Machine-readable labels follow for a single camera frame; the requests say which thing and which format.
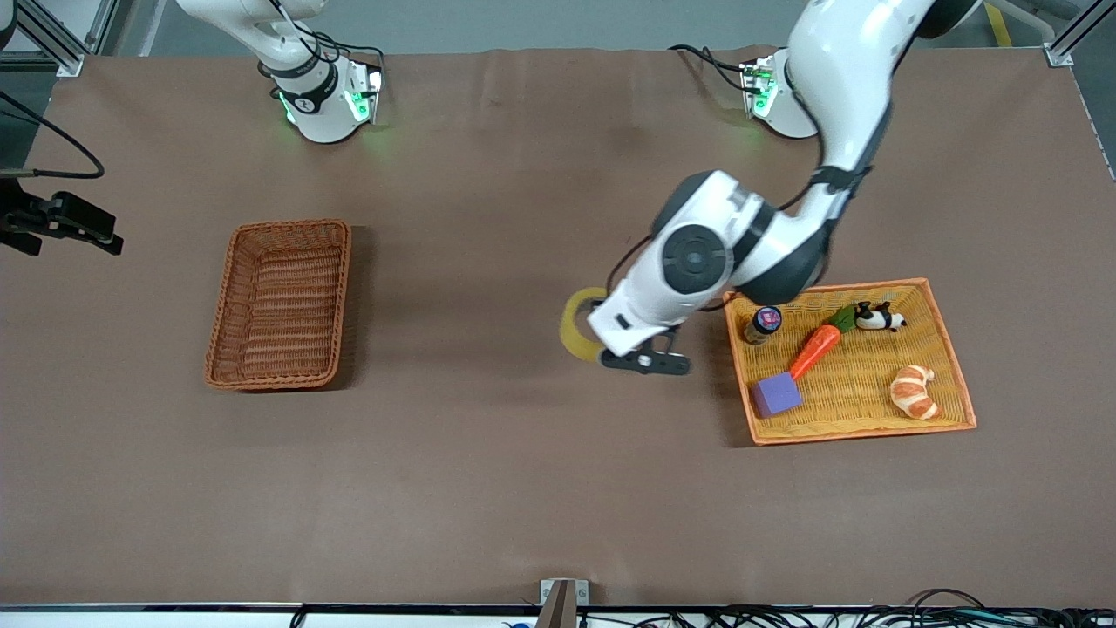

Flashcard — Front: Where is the small bottle with printed lid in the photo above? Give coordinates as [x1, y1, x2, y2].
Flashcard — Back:
[743, 305, 784, 346]

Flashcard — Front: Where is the black white panda figure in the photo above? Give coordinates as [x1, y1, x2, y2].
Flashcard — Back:
[854, 301, 908, 334]

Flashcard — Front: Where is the yellow wicker basket orange rim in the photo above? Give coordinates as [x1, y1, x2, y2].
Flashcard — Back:
[723, 277, 978, 447]

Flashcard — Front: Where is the metal table edge bracket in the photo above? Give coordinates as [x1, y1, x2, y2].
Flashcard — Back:
[539, 578, 590, 628]

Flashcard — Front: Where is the brown wicker basket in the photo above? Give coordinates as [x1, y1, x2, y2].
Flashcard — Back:
[203, 218, 354, 392]

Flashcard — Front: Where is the toy croissant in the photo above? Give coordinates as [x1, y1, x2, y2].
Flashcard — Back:
[889, 365, 944, 421]

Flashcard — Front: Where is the black cable bundle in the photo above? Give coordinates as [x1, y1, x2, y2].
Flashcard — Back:
[575, 589, 1116, 628]

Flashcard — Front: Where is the purple cube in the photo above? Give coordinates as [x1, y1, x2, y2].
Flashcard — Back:
[752, 372, 805, 420]

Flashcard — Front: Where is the brown table cover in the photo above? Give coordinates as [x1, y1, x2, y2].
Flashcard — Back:
[0, 45, 1116, 609]

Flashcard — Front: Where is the clear yellowish tape roll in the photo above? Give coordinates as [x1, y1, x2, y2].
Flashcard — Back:
[558, 287, 611, 364]

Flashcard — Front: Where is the orange toy carrot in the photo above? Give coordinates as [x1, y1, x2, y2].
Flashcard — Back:
[789, 304, 860, 382]

